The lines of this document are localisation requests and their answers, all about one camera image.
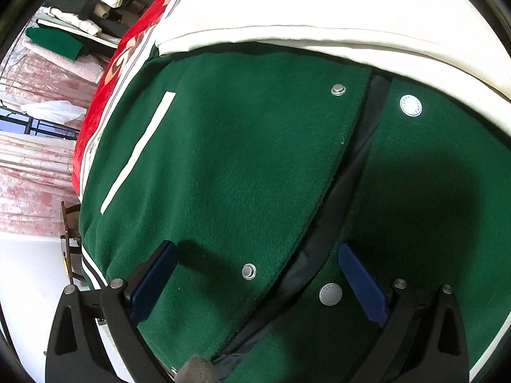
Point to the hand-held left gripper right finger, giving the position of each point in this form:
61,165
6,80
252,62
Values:
361,283

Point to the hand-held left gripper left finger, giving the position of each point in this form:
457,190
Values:
153,283

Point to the green and cream varsity jacket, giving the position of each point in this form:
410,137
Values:
239,147

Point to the wooden chair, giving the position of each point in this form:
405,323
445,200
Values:
72,243

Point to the pink floral curtain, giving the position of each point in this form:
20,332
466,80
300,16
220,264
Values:
32,175

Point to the black window railing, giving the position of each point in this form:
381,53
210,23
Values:
36,127

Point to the red floral blanket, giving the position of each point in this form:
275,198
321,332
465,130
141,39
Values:
115,87

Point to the white plastic bag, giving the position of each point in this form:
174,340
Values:
56,109

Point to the pale pink fleece robe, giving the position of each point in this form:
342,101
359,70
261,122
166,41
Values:
60,68

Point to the green garment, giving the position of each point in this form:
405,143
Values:
52,42

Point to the black garment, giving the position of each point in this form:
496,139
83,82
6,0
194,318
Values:
115,24

